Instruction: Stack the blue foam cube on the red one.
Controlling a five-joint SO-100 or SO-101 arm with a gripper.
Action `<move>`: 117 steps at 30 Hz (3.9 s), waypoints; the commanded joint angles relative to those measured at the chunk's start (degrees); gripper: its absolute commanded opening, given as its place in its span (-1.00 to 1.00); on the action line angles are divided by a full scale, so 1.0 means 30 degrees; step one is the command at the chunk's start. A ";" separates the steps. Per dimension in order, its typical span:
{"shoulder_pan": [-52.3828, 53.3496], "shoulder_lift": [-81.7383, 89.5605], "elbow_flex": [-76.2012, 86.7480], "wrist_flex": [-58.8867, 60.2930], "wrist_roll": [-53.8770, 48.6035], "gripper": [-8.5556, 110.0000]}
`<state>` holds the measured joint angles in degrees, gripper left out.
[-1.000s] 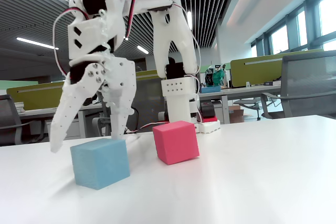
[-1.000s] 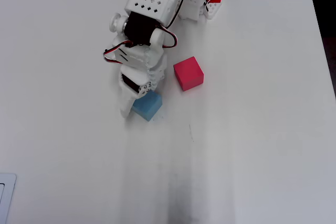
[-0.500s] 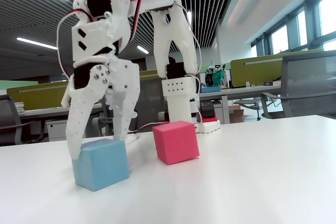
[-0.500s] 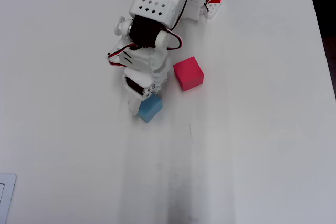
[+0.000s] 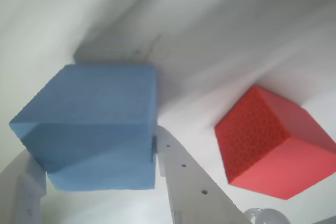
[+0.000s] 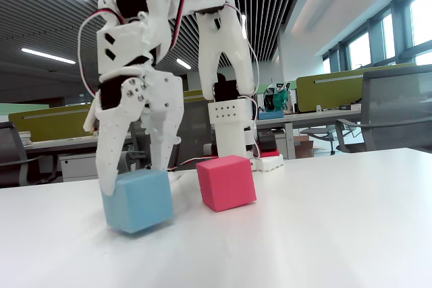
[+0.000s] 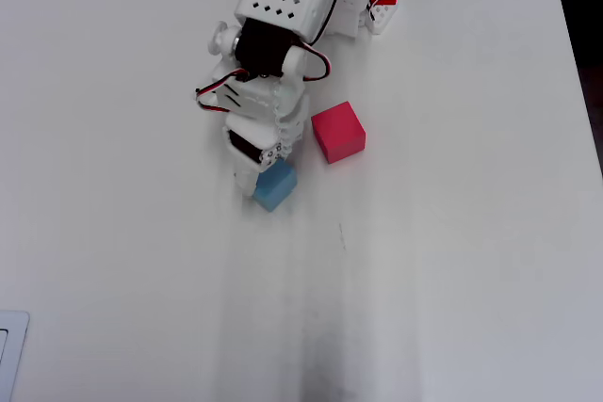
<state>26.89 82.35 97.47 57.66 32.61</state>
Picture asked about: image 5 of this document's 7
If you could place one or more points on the red foam cube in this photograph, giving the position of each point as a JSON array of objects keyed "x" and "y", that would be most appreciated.
[{"x": 262, "y": 150}]

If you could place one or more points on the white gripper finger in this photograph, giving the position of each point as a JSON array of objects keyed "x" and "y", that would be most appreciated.
[
  {"x": 186, "y": 190},
  {"x": 18, "y": 195}
]

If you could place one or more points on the blue foam cube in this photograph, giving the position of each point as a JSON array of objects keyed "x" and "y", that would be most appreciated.
[{"x": 97, "y": 119}]

